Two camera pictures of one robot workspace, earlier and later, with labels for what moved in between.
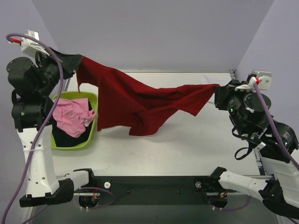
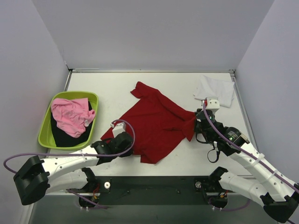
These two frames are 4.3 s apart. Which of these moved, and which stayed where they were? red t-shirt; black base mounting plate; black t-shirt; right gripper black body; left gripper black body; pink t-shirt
Moved: left gripper black body; red t-shirt; right gripper black body
Stayed: black base mounting plate; pink t-shirt; black t-shirt
